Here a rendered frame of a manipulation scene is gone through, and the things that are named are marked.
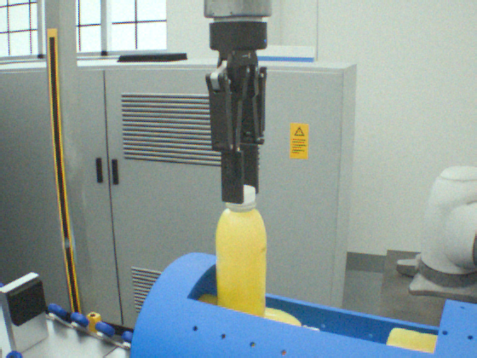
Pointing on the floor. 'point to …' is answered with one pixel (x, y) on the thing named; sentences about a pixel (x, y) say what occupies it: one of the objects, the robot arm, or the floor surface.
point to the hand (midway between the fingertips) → (240, 173)
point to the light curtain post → (68, 153)
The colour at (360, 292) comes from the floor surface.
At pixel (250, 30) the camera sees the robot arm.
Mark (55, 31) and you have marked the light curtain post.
